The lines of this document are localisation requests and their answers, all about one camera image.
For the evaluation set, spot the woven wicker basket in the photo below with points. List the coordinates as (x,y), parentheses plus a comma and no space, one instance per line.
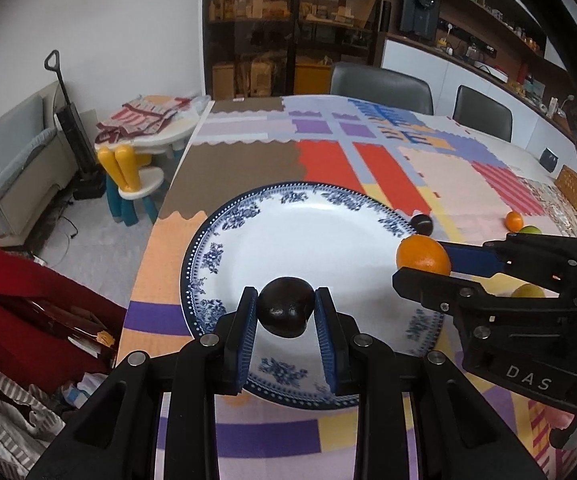
(566,183)

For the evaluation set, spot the yellow green fruit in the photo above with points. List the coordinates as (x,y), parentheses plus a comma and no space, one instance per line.
(528,291)

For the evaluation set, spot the grey sofa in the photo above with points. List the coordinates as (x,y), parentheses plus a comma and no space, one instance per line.
(36,163)

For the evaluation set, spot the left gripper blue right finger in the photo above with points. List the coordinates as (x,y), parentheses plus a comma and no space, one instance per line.
(333,344)

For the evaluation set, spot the small orange mandarin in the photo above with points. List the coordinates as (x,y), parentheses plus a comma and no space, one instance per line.
(421,252)

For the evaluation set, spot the red cloth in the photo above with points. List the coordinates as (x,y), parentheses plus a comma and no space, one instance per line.
(52,329)

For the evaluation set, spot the large green pear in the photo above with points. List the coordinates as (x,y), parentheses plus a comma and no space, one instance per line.
(529,230)

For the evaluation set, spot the blue white porcelain plate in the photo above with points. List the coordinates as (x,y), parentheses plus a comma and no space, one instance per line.
(326,235)

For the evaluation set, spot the grey chair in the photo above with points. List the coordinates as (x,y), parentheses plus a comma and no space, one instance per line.
(380,86)
(477,111)

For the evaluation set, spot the dark plum on table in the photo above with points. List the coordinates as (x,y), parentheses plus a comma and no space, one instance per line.
(422,224)

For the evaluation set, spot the small white kids table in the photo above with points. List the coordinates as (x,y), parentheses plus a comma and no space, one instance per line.
(132,176)

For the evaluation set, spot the dark glass cabinet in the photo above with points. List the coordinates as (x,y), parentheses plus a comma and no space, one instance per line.
(260,48)

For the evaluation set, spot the grey chair left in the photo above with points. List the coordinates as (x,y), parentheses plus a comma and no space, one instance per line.
(380,86)

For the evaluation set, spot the black upright vacuum cleaner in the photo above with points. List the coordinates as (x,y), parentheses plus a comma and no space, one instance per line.
(91,181)

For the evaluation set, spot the orange mandarin on table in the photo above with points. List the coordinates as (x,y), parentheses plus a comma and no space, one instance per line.
(514,222)

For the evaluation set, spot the black coffee machine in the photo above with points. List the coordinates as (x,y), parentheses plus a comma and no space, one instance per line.
(420,17)

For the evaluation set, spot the grey chair right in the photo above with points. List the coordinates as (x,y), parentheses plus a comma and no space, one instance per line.
(477,111)

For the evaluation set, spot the dark blue mug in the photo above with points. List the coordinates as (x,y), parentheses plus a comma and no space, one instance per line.
(548,160)

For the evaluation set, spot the colourful patchwork tablecloth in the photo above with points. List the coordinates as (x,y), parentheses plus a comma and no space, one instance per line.
(468,181)

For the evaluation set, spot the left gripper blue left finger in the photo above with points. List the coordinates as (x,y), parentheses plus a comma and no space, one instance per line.
(240,340)

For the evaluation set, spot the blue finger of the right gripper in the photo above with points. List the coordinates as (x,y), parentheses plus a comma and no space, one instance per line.
(435,292)
(480,261)

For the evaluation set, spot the striped folded cloth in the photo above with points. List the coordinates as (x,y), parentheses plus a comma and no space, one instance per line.
(143,116)

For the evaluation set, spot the dark plum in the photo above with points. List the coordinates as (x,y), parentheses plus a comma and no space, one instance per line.
(284,306)
(422,224)

